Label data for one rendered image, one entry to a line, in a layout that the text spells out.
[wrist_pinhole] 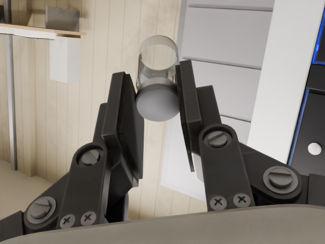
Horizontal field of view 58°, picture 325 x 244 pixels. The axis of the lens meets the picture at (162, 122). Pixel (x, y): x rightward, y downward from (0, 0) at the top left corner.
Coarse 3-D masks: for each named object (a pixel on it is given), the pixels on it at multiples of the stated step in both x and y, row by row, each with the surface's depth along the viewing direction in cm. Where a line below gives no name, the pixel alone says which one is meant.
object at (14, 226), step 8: (8, 216) 9; (16, 216) 9; (0, 224) 9; (8, 224) 9; (16, 224) 9; (24, 224) 9; (0, 232) 9; (8, 232) 9; (16, 232) 9; (24, 232) 9; (32, 232) 9; (0, 240) 9
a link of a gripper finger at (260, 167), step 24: (192, 72) 12; (192, 96) 10; (192, 120) 10; (216, 120) 10; (192, 144) 10; (240, 144) 10; (192, 168) 11; (264, 168) 9; (288, 168) 8; (264, 192) 8; (288, 192) 8
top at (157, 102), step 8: (144, 88) 12; (152, 88) 12; (160, 88) 12; (168, 88) 12; (136, 96) 13; (144, 96) 13; (152, 96) 13; (160, 96) 13; (168, 96) 13; (176, 96) 13; (136, 104) 13; (144, 104) 13; (152, 104) 13; (160, 104) 13; (168, 104) 13; (176, 104) 13; (144, 112) 13; (152, 112) 13; (160, 112) 13; (168, 112) 13; (176, 112) 13; (152, 120) 14; (160, 120) 14
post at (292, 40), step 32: (288, 0) 35; (320, 0) 33; (288, 32) 36; (320, 32) 34; (288, 64) 36; (256, 96) 40; (288, 96) 37; (256, 128) 41; (288, 128) 38; (288, 160) 39
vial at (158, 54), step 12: (156, 36) 15; (144, 48) 15; (156, 48) 14; (168, 48) 15; (144, 60) 14; (156, 60) 14; (168, 60) 14; (144, 72) 13; (156, 72) 13; (168, 72) 13; (144, 84) 13; (168, 84) 13
